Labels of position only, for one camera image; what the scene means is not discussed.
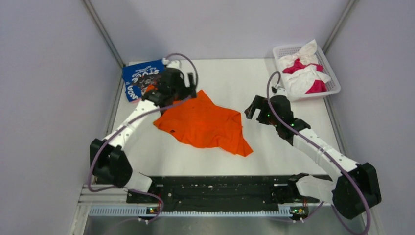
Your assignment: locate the white plastic basket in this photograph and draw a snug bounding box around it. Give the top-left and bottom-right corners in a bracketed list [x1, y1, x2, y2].
[272, 40, 341, 101]

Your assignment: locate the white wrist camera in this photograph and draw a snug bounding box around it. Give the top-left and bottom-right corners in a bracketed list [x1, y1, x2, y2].
[162, 58, 182, 70]
[271, 85, 288, 98]

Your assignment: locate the aluminium rail frame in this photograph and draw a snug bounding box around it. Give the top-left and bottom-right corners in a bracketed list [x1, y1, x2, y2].
[79, 176, 320, 217]

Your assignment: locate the white and pink crumpled t-shirt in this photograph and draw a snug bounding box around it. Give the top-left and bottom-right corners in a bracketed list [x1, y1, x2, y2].
[277, 40, 331, 96]

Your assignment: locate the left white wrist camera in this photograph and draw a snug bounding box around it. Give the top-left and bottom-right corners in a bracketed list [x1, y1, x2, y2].
[162, 58, 182, 70]

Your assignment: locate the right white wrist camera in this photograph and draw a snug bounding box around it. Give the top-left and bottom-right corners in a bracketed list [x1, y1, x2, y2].
[271, 85, 288, 98]

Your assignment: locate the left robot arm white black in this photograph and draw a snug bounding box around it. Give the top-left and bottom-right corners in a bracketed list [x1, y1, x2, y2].
[89, 67, 199, 202]

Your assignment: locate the folded blue printed t-shirt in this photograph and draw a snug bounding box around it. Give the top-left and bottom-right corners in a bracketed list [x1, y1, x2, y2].
[122, 59, 165, 103]

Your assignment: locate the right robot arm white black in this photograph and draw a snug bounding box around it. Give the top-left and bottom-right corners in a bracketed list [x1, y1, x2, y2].
[244, 95, 382, 219]

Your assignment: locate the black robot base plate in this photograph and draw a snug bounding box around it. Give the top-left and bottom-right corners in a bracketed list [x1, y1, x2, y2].
[126, 174, 319, 212]

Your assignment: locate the orange t-shirt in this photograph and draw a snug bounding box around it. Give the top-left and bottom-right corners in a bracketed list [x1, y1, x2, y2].
[153, 90, 253, 157]

